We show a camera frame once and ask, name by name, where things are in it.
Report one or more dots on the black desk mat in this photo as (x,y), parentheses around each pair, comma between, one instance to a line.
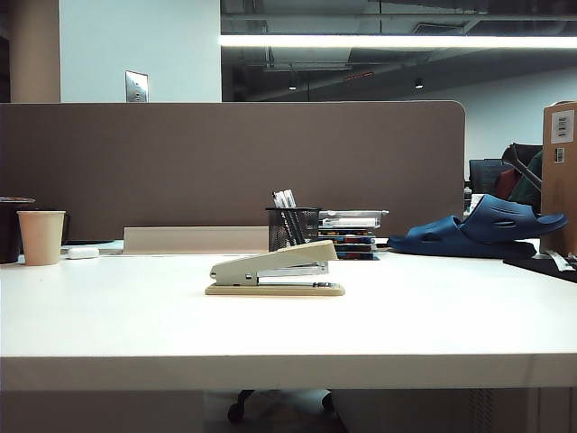
(543,266)

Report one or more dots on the clear plastic flat case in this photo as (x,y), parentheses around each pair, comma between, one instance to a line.
(356,213)

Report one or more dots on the metal wall switch plate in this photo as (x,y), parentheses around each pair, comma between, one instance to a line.
(137,86)

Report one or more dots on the black and white pen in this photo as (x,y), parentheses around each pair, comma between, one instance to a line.
(278,199)
(288,198)

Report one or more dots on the white flat box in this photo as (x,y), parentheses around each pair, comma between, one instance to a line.
(349,222)

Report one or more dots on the black office chair back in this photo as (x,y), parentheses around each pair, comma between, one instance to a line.
(525,151)

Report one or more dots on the blue foam slipper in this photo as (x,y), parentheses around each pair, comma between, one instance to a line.
(433,241)
(505,218)

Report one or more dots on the beige desktop stapler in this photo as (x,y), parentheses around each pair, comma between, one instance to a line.
(270,264)

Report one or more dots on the black computer monitor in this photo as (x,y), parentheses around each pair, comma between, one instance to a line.
(484,176)

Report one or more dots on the tan paper cup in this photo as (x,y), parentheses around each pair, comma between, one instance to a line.
(41,236)

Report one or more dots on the brown cardboard box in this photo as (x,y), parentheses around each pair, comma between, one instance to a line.
(559,180)

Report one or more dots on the green and red garment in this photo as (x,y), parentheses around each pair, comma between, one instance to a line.
(527,185)

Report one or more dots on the black mesh pen holder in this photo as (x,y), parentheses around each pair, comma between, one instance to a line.
(304,227)

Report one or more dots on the black cylindrical container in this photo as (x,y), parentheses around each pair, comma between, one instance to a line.
(9,230)

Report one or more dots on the long ceiling light strip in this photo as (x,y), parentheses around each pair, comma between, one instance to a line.
(396,41)

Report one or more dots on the brown desk partition panel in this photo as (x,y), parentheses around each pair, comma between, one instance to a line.
(203,167)

